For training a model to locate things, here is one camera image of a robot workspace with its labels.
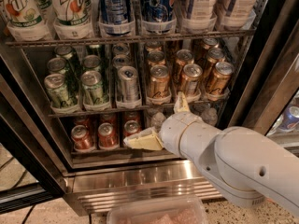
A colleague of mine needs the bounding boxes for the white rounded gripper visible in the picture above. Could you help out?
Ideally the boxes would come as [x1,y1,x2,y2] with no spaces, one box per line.
[124,91,202,158]

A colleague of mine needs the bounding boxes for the silver red bull can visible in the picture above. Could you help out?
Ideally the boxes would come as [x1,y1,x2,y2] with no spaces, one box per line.
[112,55,131,70]
[118,66,139,103]

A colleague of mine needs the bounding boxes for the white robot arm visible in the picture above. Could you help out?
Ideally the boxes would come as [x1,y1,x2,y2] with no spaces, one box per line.
[124,92,299,217]

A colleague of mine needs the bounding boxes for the gold can front left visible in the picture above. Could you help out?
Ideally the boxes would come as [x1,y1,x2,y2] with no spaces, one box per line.
[148,65,170,99]

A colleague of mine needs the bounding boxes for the gold can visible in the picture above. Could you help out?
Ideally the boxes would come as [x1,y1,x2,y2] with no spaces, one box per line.
[178,63,203,97]
[205,62,235,95]
[148,65,170,99]

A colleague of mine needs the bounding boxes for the red can front right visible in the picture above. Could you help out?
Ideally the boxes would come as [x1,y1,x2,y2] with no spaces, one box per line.
[123,120,141,138]

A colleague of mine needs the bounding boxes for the gold can front middle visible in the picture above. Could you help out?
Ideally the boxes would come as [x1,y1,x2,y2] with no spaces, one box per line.
[178,63,203,97]

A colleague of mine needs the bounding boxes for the red can front middle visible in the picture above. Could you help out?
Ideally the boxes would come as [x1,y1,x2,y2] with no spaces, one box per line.
[98,122,118,149]

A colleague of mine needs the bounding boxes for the gold can front right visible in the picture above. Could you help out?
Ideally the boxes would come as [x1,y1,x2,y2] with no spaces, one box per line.
[205,62,235,95]

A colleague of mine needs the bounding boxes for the green can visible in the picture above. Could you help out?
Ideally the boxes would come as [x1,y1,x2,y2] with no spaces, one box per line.
[80,70,108,105]
[44,73,78,108]

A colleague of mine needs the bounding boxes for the red can front left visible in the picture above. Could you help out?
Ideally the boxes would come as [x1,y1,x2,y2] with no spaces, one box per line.
[71,125,93,151]

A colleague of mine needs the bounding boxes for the stainless steel fridge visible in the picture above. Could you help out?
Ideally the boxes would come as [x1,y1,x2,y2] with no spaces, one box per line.
[0,0,299,215]

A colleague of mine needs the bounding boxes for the green can front left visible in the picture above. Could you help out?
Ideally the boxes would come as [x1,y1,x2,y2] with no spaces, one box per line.
[44,73,78,108]

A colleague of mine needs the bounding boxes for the blue can behind glass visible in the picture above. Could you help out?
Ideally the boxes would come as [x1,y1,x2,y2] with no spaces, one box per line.
[278,105,299,133]

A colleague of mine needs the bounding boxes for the water bottle left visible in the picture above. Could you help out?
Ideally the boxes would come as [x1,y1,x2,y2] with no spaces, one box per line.
[150,112,166,132]

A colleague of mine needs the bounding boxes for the water bottle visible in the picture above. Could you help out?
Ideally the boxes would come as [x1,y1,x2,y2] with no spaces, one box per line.
[201,108,218,126]
[150,112,166,132]

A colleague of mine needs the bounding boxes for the water bottle right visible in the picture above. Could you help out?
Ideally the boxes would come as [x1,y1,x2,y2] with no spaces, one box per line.
[201,108,218,126]

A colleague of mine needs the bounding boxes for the blue bottle left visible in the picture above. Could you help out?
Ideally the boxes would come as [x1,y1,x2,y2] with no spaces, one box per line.
[99,0,134,36]

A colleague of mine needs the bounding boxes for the blue bottle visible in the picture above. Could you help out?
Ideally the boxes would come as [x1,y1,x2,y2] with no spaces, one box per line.
[140,0,175,34]
[99,0,134,36]

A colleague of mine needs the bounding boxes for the blue bottle right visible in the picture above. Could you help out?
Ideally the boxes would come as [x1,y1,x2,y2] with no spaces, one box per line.
[140,0,175,34]

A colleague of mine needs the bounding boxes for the white bottle left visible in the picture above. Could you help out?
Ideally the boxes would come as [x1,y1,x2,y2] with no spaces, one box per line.
[179,0,217,34]

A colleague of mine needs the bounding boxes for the white bottle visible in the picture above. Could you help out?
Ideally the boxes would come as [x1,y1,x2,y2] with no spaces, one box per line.
[179,0,217,34]
[216,0,256,31]

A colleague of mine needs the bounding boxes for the white bottle right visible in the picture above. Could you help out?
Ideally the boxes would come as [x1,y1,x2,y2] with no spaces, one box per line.
[216,0,256,31]

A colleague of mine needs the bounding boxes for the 7up bottle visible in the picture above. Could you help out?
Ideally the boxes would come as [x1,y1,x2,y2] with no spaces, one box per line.
[1,0,50,41]
[52,0,93,39]

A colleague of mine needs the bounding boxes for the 7up bottle left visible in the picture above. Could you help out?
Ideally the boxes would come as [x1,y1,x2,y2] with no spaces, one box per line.
[1,0,50,41]

